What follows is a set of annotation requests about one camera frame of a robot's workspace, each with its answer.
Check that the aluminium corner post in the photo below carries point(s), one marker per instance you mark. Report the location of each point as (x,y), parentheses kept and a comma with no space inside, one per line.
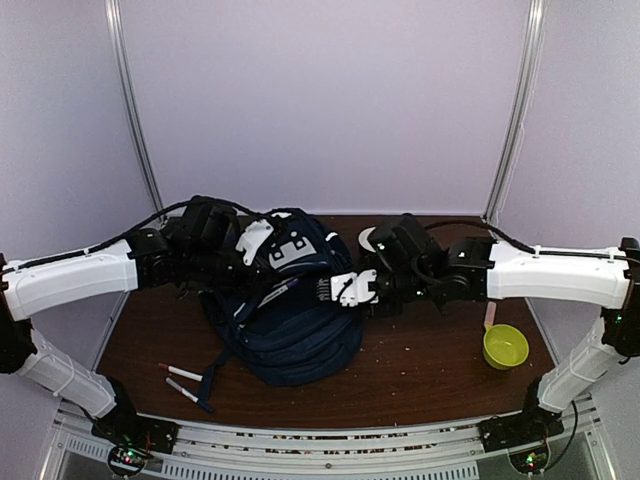
(524,92)
(117,36)

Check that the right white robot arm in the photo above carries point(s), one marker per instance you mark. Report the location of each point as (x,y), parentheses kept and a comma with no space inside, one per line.
(483,269)

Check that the blue capped white marker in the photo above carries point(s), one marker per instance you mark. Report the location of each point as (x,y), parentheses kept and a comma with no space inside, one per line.
(183,391)

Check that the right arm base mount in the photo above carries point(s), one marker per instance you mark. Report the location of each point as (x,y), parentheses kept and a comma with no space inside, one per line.
(524,435)

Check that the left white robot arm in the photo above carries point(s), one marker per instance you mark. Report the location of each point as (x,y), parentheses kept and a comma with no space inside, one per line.
(32,287)

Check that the lime green bowl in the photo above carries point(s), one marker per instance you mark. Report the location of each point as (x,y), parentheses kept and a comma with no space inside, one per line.
(504,347)

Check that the white and navy bowl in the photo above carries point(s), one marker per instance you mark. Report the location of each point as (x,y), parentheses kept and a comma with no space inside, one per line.
(363,239)

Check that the left aluminium corner post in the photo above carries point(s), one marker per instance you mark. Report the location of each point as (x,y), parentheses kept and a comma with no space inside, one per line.
(117,36)

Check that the navy blue student backpack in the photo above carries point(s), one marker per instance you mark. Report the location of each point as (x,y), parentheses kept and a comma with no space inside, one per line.
(287,337)

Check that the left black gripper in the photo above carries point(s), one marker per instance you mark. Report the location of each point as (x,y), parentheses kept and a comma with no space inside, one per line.
(257,275)

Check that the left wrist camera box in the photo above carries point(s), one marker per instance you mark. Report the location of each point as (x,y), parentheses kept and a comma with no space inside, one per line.
(205,226)

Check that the aluminium front rail frame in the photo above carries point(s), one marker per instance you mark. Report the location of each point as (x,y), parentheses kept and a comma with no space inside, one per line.
(444,450)

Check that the red tipped white marker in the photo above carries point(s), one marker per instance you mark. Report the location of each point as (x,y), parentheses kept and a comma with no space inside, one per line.
(180,372)

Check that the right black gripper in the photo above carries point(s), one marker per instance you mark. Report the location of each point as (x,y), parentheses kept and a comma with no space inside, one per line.
(388,311)

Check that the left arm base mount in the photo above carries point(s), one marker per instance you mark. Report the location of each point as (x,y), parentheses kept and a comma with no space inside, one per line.
(136,440)

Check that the right aluminium corner post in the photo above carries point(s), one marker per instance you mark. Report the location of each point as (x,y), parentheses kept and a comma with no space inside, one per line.
(524,92)

